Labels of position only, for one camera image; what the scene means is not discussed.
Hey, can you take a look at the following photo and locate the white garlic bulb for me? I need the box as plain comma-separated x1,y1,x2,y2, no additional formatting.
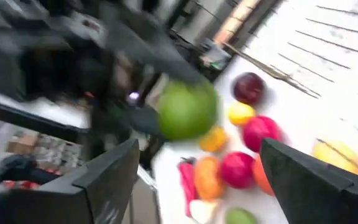
189,198,220,224

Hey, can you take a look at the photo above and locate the small yellow lemon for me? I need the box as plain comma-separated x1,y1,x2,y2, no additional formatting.
198,126,229,152
227,101,257,126

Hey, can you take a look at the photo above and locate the orange fruit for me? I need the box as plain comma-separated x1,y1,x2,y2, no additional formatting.
252,154,275,197

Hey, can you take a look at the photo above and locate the large yellow lemon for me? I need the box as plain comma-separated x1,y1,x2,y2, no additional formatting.
312,139,358,180

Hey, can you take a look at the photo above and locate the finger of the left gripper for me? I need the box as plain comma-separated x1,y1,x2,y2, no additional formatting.
101,2,206,84
126,107,163,134

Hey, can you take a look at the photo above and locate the brown potato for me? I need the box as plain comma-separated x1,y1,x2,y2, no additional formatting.
193,156,226,201

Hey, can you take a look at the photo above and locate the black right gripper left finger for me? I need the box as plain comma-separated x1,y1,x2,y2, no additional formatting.
0,138,140,224

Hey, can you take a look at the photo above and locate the dark red plum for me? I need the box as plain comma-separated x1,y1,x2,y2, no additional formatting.
231,72,266,106

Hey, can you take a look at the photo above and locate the brown cardboard box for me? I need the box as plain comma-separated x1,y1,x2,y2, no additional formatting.
6,133,40,155

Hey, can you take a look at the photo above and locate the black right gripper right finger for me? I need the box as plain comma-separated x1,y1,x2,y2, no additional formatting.
260,138,358,224

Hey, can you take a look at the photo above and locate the small gold wire basket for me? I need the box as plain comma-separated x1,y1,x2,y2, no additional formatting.
222,0,358,100

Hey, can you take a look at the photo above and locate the red chili pepper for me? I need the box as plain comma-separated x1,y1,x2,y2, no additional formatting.
178,157,200,218

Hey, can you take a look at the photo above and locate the red strawberry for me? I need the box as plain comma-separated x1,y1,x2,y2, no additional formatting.
219,151,257,190
242,115,283,153

